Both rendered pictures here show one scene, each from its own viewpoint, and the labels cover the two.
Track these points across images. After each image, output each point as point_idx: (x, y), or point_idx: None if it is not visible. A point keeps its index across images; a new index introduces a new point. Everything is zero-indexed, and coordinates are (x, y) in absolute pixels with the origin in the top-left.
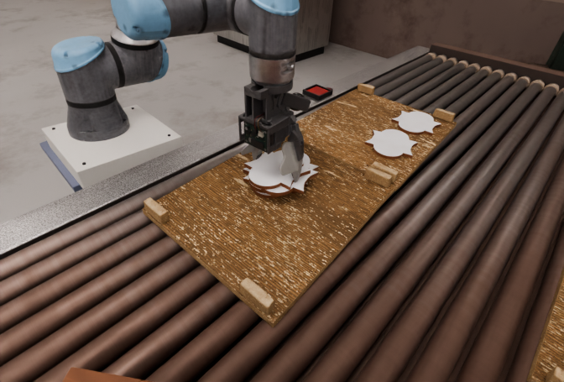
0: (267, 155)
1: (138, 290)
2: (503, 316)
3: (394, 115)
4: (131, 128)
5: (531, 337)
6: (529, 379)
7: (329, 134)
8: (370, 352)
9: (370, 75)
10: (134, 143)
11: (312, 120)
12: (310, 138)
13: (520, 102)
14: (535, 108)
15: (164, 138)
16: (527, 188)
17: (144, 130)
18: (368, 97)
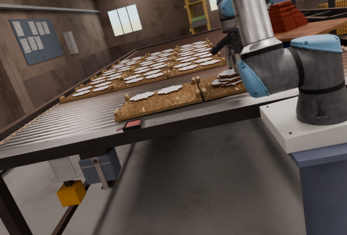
0: (231, 73)
1: None
2: (216, 68)
3: (139, 102)
4: (295, 112)
5: (216, 68)
6: (226, 63)
7: (184, 95)
8: None
9: (69, 138)
10: (295, 102)
11: (177, 102)
12: (195, 94)
13: (79, 107)
14: (84, 104)
15: (272, 105)
16: (159, 84)
17: (284, 110)
18: (125, 111)
